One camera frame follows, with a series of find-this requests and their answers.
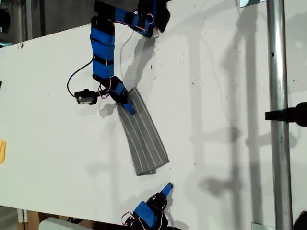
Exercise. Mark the grey white-striped towel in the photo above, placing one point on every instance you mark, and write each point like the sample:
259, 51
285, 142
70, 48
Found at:
144, 139

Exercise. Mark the white box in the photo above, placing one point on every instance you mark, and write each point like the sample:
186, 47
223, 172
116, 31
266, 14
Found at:
55, 225

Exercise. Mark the grey background pole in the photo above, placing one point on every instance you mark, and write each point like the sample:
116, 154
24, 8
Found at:
29, 19

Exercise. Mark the wooden table leg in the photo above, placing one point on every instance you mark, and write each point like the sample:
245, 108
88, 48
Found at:
32, 221

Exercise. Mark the yellow object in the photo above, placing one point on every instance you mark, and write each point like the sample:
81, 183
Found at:
2, 152

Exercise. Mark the white bar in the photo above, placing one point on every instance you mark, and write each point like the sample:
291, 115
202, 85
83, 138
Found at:
21, 215

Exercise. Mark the black rounded object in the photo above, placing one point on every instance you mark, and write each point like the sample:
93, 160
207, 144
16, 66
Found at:
301, 221

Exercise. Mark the black clamp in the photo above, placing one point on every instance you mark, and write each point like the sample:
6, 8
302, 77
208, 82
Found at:
295, 113

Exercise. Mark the black camera box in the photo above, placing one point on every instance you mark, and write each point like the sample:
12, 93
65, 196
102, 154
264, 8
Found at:
84, 98

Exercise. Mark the small table edge bracket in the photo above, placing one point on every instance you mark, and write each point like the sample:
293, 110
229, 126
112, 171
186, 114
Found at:
20, 45

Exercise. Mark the steel post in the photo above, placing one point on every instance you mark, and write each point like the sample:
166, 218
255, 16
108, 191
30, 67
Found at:
278, 72

